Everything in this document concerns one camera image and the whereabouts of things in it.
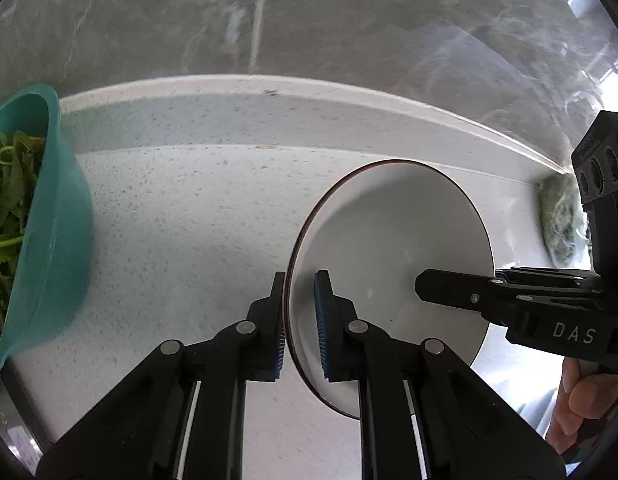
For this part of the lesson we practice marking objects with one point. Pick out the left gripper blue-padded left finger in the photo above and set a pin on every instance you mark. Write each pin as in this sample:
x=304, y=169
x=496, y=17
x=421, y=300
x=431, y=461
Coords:
x=266, y=347

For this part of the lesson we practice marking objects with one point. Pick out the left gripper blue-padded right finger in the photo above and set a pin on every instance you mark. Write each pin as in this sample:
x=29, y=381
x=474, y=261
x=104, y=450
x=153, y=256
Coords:
x=337, y=344

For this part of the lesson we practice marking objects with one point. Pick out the small floral white bowl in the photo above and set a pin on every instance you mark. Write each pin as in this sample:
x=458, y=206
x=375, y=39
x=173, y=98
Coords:
x=375, y=231

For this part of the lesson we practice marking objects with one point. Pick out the right hand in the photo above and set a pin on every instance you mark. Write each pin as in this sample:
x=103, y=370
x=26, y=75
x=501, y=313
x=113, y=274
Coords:
x=580, y=398

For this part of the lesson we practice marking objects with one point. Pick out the plastic bag of greens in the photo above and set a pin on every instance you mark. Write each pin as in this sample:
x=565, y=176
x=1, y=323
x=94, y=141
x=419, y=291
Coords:
x=564, y=224

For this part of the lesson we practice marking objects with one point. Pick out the teal colander with greens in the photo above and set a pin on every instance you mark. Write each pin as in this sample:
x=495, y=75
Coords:
x=53, y=269

